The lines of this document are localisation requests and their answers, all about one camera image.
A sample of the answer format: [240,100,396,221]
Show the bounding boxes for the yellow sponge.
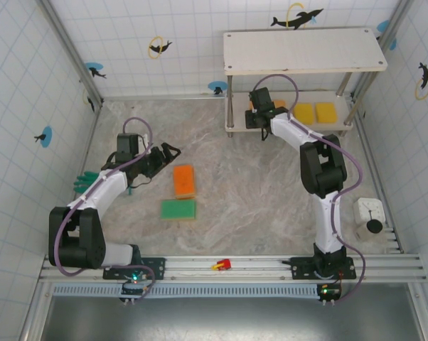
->
[294,102,315,125]
[315,102,338,124]

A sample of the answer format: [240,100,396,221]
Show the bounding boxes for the white two-tier shelf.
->
[223,26,389,139]

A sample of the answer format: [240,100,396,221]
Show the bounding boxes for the blue circle seal sticker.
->
[207,80,229,96]

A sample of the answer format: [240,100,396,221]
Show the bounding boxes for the green rubber glove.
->
[73,171,103,195]

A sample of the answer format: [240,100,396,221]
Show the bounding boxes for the blue circle dolphin sticker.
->
[33,126,54,148]

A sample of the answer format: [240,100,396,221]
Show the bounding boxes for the blue circle shark sticker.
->
[84,62,107,80]

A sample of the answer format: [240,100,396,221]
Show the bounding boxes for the small red yellow toy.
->
[210,258,232,273]

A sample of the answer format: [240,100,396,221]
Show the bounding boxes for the left controller board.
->
[120,272,148,305]

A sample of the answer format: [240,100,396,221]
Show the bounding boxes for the controller board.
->
[120,272,148,305]
[316,282,343,306]

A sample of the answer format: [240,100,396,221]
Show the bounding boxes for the white square clock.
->
[352,197,385,224]

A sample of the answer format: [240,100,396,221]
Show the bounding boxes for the grey metal sheet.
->
[39,296,424,341]

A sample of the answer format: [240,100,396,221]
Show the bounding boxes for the right controller board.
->
[316,282,343,306]

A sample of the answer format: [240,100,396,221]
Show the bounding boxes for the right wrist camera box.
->
[245,87,276,117]

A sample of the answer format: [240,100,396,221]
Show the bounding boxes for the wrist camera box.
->
[245,87,276,117]
[116,132,154,157]

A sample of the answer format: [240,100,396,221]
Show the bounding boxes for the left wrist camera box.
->
[116,132,154,157]

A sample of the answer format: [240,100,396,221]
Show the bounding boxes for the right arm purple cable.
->
[253,73,367,305]

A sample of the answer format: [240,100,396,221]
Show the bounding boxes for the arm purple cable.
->
[253,73,367,305]
[49,116,156,306]

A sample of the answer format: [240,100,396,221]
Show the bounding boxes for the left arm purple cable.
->
[49,116,156,306]

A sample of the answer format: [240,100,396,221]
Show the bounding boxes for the aluminium back rail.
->
[102,93,226,101]

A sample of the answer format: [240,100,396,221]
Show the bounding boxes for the small dolphin ring sticker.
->
[148,35,173,60]

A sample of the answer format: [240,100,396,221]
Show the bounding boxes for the large dolphin ring sticker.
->
[269,1,325,31]

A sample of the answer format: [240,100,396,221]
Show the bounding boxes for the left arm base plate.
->
[102,257,166,281]

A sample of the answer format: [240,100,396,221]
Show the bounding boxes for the aluminium front rail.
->
[38,252,428,284]

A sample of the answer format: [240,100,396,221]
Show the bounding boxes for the white slotted cable duct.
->
[52,283,343,298]

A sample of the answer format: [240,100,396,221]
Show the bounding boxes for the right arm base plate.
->
[291,256,357,281]

